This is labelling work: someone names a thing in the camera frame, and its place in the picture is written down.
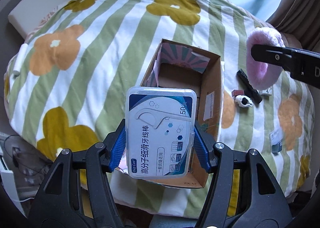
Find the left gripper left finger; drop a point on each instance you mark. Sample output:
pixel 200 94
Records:
pixel 58 202

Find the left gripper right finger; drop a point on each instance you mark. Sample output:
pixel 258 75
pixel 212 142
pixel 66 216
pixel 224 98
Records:
pixel 261 202

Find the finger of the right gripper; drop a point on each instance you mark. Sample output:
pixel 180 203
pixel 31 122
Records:
pixel 302 65

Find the pink fluffy sock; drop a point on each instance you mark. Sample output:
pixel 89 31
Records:
pixel 261 74

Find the small tissue pack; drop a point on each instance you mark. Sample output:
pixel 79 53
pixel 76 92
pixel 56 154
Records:
pixel 267 92

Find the black roll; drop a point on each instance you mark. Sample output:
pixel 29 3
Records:
pixel 249 91

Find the black white sock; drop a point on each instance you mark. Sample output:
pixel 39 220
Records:
pixel 243 101

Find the red lip gloss tube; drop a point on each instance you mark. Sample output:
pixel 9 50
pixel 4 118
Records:
pixel 237 92

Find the dental floss pick box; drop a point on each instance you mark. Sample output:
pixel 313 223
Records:
pixel 159 125

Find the clear plastic blister tray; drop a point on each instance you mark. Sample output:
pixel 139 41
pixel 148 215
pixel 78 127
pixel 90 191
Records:
pixel 276 136

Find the right brown curtain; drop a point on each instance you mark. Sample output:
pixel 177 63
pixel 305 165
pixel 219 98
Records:
pixel 299 18

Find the floral striped blanket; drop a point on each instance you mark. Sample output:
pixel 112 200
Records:
pixel 68 90

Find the open cardboard box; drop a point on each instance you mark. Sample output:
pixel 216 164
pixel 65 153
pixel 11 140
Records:
pixel 178 65

